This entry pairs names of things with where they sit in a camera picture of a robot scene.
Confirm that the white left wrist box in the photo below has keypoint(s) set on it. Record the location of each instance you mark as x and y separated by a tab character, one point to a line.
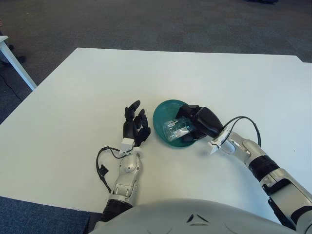
128	143

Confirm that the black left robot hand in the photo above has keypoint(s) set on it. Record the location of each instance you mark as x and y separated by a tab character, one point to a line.
130	128

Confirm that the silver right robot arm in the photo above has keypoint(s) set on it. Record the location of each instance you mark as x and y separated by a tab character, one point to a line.
243	146

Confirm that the green round plate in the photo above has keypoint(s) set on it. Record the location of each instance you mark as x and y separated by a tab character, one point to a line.
165	112

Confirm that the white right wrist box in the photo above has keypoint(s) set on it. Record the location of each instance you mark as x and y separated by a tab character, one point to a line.
213	147

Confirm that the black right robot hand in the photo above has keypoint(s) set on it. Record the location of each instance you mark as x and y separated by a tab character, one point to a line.
207	122

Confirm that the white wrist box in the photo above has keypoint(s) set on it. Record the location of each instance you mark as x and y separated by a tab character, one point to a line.
128	143
213	147

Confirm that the white side table leg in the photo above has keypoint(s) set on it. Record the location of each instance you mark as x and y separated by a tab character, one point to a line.
19	66

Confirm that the clear plastic bottle blue cap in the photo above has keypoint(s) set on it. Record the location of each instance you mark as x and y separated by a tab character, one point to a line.
175	129

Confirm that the silver robot torso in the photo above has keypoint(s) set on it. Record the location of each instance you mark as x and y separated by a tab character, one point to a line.
170	219

